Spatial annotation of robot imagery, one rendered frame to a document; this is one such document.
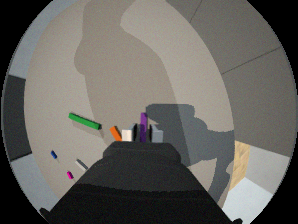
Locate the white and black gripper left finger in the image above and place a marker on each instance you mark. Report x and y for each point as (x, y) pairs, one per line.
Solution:
(130, 133)

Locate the green rod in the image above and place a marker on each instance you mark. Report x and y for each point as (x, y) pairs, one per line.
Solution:
(84, 121)

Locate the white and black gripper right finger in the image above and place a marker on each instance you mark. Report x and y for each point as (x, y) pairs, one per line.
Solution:
(155, 135)

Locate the purple rod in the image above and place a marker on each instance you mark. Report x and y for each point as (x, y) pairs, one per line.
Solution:
(143, 127)

